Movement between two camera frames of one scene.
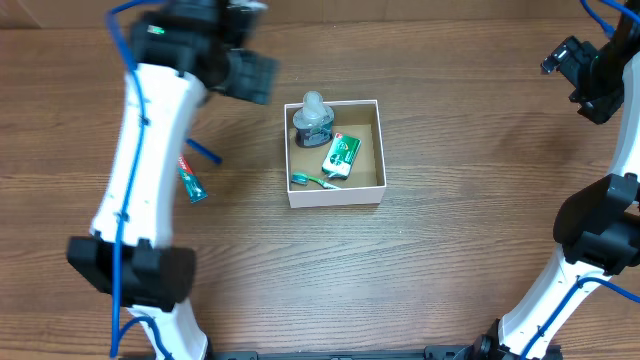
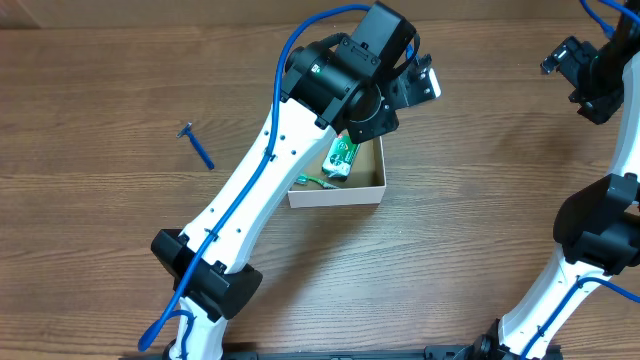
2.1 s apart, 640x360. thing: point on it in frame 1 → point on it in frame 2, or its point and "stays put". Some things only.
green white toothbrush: (302, 179) stays put
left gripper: (255, 78) → (407, 89)
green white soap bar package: (340, 156) stays put
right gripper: (570, 57) stays put
